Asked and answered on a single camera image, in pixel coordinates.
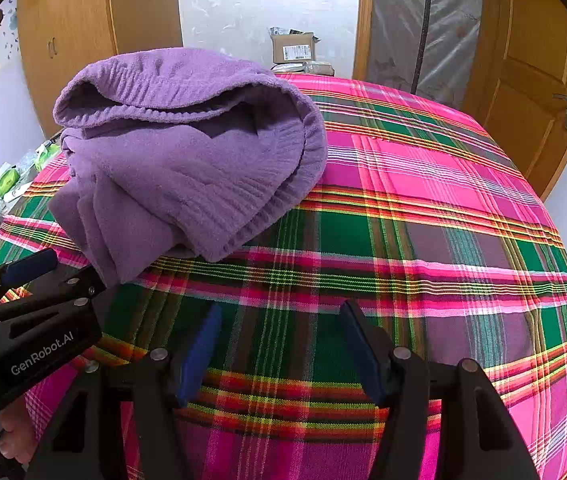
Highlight wooden door frame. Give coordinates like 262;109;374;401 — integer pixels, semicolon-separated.
352;0;377;81

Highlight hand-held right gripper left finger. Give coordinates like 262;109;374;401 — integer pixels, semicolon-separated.
28;302;224;480

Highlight brown labelled cardboard box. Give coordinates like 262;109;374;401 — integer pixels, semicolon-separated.
269;30;317;66

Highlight clear plastic door curtain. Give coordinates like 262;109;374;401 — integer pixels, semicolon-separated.
367;0;484;108

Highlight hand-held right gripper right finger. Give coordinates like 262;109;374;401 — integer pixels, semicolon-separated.
338;300;539;480

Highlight pink green plaid bed sheet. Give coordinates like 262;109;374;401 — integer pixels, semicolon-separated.
0;72;567;480

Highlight pile of wrapped parcels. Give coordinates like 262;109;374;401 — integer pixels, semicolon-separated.
270;60;337;77

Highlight wooden door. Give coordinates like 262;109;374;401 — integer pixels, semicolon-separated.
463;0;567;201

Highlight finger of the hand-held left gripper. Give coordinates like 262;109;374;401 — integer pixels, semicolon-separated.
0;248;59;311
0;265;107;323

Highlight wooden wardrobe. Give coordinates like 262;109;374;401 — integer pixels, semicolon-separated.
16;0;184;138

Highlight person's left hand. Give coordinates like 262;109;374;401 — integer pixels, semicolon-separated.
0;395;39;463

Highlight green tissue pack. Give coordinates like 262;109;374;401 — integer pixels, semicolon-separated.
33;142;61;171
0;162;24;198

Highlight purple fleece sweater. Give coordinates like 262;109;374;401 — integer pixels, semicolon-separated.
48;47;327;288

